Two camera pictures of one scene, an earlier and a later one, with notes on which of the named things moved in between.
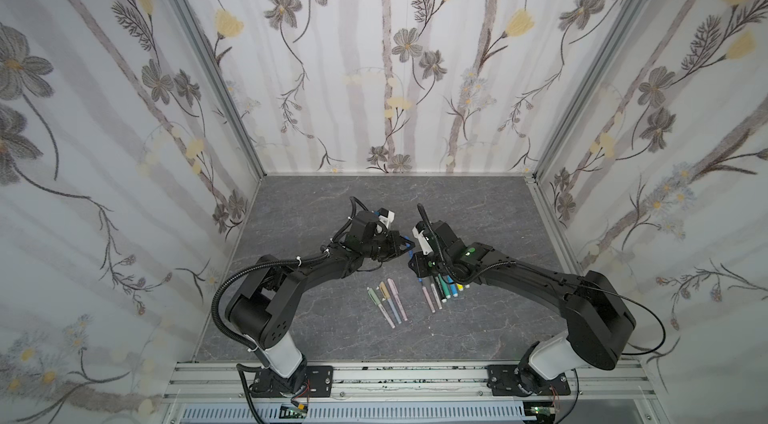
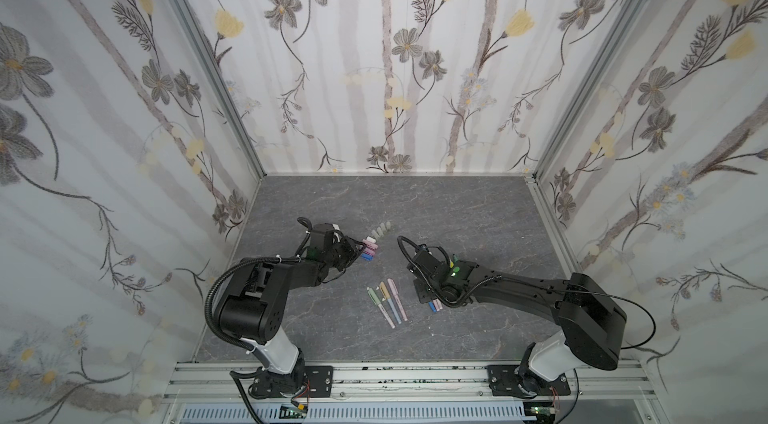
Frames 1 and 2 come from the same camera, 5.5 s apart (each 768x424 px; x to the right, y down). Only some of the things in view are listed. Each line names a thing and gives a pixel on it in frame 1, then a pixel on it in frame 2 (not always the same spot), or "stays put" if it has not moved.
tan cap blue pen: (385, 291) stays put
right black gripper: (425, 259) → (425, 283)
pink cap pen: (397, 298) stays put
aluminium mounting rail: (239, 381) stays put
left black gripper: (393, 239) → (350, 248)
